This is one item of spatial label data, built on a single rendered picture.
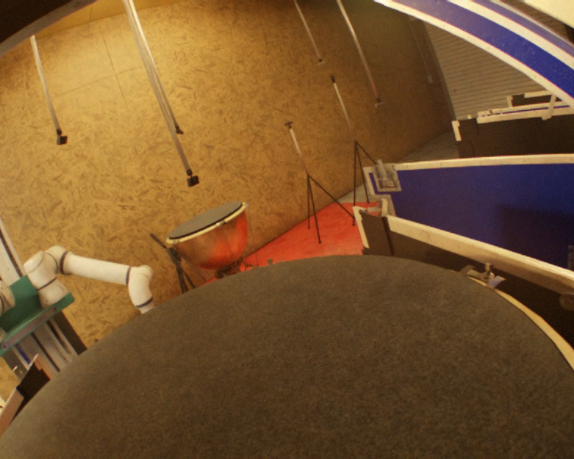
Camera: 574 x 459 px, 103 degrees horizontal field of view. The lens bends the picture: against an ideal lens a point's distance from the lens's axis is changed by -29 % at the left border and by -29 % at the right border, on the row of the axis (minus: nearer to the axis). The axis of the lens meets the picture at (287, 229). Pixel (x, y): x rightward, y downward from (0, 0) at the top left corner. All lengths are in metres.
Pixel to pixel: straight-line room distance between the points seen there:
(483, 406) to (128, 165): 3.32
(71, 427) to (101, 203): 2.92
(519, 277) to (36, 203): 3.38
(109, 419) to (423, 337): 0.41
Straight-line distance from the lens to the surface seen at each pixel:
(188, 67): 3.86
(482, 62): 7.18
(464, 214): 1.16
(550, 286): 0.49
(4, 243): 2.11
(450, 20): 1.02
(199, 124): 3.66
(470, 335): 0.34
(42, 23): 0.82
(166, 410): 0.42
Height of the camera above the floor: 1.22
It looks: 17 degrees down
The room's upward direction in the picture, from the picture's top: 22 degrees counter-clockwise
